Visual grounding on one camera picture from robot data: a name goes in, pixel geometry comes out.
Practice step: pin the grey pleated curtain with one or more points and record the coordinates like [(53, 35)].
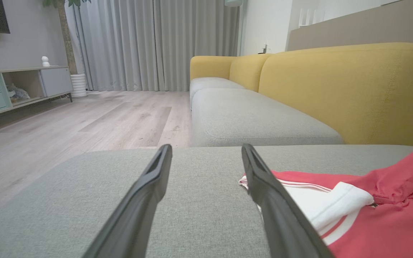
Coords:
[(156, 43)]

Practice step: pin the tall green potted tree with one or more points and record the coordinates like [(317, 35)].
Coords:
[(65, 36)]

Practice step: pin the grey fabric ottoman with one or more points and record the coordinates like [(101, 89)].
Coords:
[(199, 200)]

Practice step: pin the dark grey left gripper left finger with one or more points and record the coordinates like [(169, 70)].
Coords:
[(142, 208)]

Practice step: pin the beige and teal TV cabinet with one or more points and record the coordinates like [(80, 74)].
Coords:
[(54, 80)]

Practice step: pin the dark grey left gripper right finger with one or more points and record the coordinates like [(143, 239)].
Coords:
[(274, 215)]

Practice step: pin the yellow and grey sofa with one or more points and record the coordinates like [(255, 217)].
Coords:
[(335, 89)]

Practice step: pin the grey plush toy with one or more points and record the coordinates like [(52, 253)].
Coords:
[(18, 93)]

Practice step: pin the red and white jersey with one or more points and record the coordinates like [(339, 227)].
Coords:
[(389, 222)]

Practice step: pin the beige low partition wall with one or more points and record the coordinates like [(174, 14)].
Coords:
[(364, 28)]

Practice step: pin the small white figurine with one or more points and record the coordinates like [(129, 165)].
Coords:
[(45, 61)]

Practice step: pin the small object behind sofa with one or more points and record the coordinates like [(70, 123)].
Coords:
[(265, 48)]

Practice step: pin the white ribbed plant pot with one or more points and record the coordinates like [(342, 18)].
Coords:
[(79, 86)]

